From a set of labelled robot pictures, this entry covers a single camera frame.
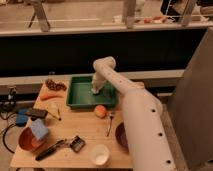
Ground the green plastic tray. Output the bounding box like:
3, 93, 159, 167
66, 76, 118, 110

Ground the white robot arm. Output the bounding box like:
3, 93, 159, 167
92, 57, 177, 171

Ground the orange fruit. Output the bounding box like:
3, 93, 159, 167
94, 105, 107, 118

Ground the metal fork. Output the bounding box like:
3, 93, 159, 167
106, 112, 115, 137

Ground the orange carrot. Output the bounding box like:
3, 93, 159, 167
40, 93, 63, 101

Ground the purple bowl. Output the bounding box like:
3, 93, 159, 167
115, 123, 128, 149

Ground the small black box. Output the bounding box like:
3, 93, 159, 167
70, 136, 85, 153

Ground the white cup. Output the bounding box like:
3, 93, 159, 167
90, 144, 110, 166

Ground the black rectangular device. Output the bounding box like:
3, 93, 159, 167
26, 108, 48, 119

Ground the blue sponge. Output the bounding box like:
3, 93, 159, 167
30, 119, 49, 140

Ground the brown bowl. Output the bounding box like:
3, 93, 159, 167
18, 127, 46, 151

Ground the black handled knife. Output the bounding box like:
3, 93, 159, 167
35, 140, 64, 161

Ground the black cable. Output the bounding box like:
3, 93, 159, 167
1, 123, 18, 154

